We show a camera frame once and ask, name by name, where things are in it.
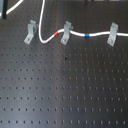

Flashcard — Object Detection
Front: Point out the metal cable clip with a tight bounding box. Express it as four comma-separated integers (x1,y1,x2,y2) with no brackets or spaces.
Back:
61,21,73,45
107,23,118,46
24,20,37,44

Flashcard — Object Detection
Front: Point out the right metal cable clip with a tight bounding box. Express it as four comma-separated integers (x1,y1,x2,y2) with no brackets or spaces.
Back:
107,23,118,46

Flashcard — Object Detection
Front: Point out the left metal cable clip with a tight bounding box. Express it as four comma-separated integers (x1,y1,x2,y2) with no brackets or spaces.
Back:
24,20,37,44

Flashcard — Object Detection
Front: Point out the middle metal cable clip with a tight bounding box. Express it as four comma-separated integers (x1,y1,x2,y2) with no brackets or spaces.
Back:
61,21,73,45

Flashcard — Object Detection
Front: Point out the white cable top left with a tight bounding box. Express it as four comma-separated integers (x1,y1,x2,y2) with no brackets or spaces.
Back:
5,0,26,16

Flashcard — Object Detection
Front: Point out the white cable with coloured marks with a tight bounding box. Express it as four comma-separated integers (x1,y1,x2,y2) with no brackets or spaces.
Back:
38,0,128,44

